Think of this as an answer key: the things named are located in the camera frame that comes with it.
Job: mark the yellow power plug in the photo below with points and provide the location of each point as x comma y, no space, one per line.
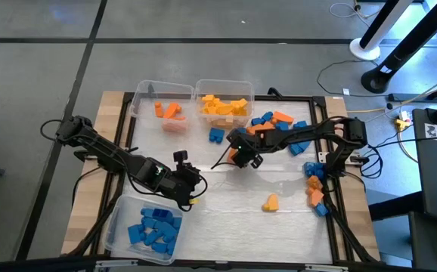
401,122

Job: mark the black desk bar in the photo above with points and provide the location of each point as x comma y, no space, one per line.
396,206

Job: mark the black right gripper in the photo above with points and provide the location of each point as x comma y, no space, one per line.
248,143

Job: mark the small white floor tag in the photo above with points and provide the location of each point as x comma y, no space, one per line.
345,91

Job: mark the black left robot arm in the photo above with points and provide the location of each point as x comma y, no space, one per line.
101,149

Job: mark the white stand with round base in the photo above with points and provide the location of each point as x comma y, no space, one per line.
366,49

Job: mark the orange sloped building block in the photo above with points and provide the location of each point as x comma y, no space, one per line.
282,118

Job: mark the clear plastic bin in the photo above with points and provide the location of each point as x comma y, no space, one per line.
124,211
182,94
203,88

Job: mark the yellow building block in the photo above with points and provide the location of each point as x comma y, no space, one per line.
208,98
221,122
211,109
265,207
204,110
273,201
241,102
218,102
241,112
225,109

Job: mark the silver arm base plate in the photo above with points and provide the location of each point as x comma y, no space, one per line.
349,158

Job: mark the black stand with round base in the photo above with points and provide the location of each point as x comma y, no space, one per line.
411,41

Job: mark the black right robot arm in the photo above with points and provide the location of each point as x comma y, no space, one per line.
305,134

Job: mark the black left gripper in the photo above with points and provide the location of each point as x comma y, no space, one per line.
173,183

